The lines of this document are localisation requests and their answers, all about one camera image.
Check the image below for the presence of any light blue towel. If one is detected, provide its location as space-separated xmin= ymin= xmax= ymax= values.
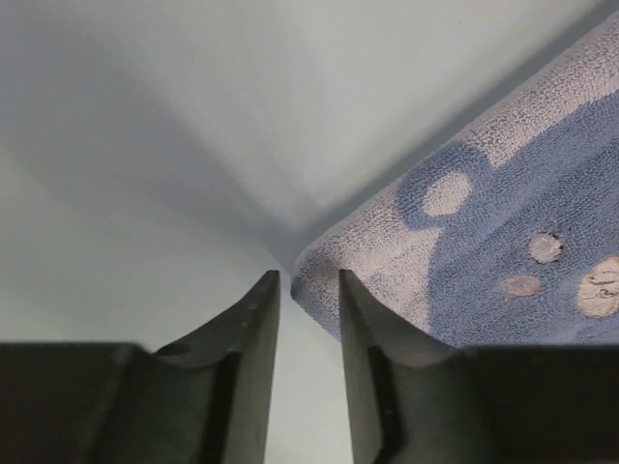
xmin=291 ymin=15 xmax=618 ymax=346

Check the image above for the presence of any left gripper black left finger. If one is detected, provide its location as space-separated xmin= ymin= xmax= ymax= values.
xmin=1 ymin=271 xmax=280 ymax=463

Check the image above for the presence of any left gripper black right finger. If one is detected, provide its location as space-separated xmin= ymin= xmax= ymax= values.
xmin=339 ymin=270 xmax=618 ymax=463

